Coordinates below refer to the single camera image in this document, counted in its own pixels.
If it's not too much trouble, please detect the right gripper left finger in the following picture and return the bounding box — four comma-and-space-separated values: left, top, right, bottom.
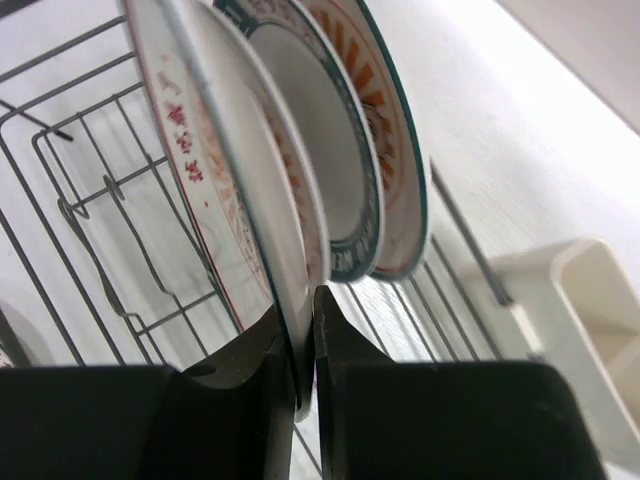
177, 307, 293, 479

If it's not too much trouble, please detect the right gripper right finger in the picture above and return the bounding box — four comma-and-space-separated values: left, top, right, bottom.
313, 286, 394, 479

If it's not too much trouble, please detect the green rim lettered plate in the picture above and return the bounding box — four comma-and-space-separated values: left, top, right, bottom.
214, 1, 385, 283

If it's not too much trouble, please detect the white cutlery holder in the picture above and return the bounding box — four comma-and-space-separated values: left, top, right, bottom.
460, 239, 639, 463

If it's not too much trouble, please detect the wire dish rack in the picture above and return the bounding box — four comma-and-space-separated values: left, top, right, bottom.
0, 12, 516, 480

